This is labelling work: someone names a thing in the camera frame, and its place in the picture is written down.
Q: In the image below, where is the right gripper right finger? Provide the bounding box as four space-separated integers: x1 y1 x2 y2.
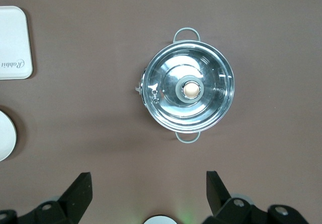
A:
201 171 271 224

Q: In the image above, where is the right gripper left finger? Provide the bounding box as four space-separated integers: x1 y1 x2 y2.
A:
17 172 93 224

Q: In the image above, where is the cream round plate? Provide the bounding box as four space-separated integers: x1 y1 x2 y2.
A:
0 105 18 162

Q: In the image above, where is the steel pot with glass lid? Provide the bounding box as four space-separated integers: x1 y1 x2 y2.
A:
132 27 237 144

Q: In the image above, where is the glass pot lid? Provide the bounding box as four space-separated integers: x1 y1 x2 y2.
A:
145 42 235 130

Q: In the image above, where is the cream rabbit print tray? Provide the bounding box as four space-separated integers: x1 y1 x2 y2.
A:
0 6 34 81

